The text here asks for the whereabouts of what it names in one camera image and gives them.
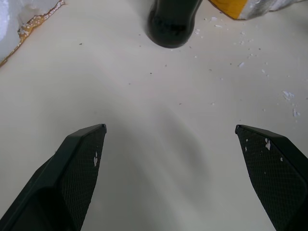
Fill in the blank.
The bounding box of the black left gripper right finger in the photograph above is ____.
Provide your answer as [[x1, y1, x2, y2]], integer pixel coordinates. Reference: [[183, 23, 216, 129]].
[[234, 124, 308, 231]]

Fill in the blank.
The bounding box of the yellow and silver packet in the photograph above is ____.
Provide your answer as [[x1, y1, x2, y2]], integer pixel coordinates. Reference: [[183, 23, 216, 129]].
[[208, 0, 301, 21]]

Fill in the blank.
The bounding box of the dark glass bottle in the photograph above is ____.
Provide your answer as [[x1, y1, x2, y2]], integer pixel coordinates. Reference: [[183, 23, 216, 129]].
[[147, 0, 204, 49]]

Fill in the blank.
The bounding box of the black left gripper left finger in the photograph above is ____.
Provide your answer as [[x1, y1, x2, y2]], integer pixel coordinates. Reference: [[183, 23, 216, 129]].
[[0, 123, 107, 231]]

